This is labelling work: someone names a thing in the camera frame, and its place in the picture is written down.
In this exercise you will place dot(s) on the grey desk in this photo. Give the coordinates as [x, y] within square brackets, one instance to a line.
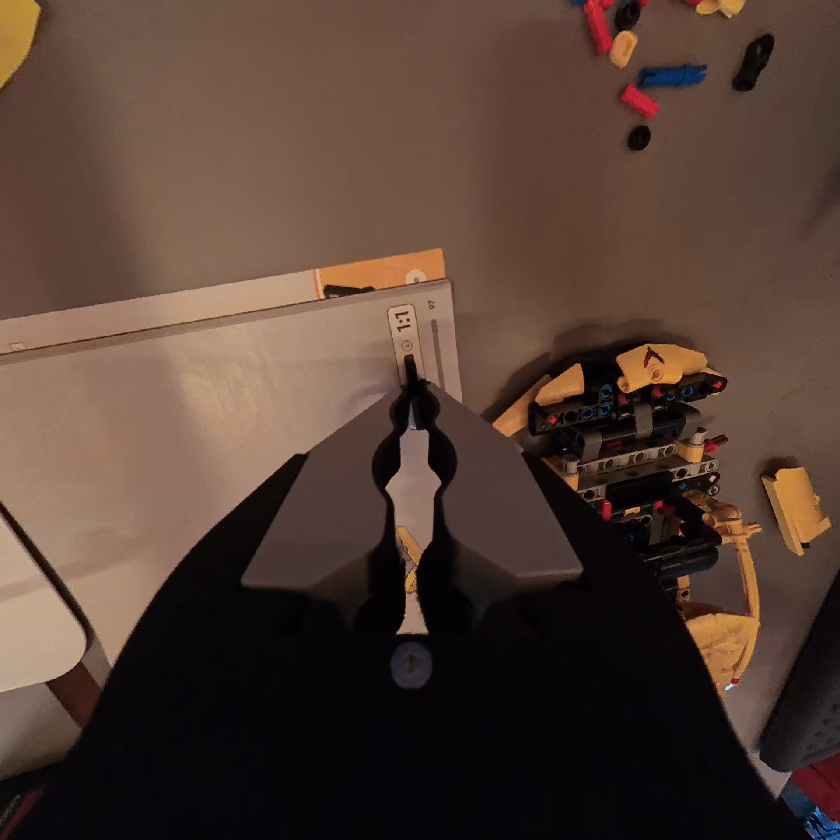
[328, 131]

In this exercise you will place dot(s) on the yellow toy car model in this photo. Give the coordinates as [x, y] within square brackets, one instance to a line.
[656, 453]

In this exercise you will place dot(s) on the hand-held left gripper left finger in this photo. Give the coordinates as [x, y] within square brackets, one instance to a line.
[308, 525]

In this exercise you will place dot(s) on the yellow panel subassembly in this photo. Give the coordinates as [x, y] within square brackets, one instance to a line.
[794, 505]

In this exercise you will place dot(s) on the black perforated pad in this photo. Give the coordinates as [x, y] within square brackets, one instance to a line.
[807, 689]

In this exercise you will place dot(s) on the open lego instruction booklet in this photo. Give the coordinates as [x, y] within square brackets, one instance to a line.
[380, 269]

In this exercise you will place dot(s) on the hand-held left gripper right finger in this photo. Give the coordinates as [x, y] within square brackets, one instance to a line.
[512, 525]

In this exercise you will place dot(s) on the pile of red blue pins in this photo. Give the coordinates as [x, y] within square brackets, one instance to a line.
[656, 75]

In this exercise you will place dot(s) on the yellow sticky note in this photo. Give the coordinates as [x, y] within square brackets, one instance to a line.
[13, 33]

